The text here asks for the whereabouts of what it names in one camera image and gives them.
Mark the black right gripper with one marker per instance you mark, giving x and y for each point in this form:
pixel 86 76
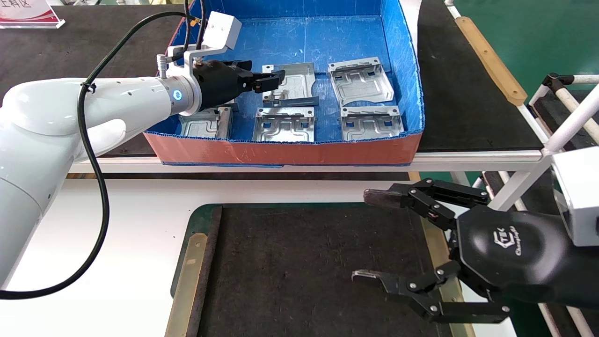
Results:
pixel 514 257

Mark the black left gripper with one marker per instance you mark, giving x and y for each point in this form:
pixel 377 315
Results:
pixel 220 84

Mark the silver stamped metal bracket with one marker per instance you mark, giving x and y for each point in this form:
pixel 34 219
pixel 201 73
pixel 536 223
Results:
pixel 360 84
pixel 208 126
pixel 285 126
pixel 369 126
pixel 299 77

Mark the blue cardboard tray box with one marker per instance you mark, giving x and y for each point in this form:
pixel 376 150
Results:
pixel 281 152

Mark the brass edge strip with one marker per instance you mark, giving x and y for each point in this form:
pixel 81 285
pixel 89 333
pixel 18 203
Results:
pixel 187 281
pixel 435 243

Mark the black work mat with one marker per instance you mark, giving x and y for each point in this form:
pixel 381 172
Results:
pixel 304 271

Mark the dark green base mat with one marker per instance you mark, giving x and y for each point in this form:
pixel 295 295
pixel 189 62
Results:
pixel 196 217

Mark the black rack shelf mat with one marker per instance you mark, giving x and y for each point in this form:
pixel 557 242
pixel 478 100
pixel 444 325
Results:
pixel 550 119

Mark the long wooden strip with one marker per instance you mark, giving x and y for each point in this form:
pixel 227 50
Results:
pixel 491 61

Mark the large black bench mat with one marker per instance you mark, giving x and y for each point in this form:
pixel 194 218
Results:
pixel 47 56

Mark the red white sign board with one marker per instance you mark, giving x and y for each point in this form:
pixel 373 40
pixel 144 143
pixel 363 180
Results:
pixel 28 16

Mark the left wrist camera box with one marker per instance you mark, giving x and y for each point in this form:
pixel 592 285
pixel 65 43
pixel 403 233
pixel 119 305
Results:
pixel 223 30

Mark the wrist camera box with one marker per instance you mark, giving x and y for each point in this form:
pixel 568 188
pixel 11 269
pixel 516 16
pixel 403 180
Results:
pixel 223 30
pixel 580 196

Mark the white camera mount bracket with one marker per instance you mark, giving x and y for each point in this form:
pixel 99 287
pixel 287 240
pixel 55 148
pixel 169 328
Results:
pixel 192 56

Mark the white tube rack frame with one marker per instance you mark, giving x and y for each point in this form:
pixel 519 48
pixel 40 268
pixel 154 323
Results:
pixel 522 180

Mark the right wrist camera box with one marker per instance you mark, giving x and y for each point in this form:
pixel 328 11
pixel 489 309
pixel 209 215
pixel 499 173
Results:
pixel 580 196

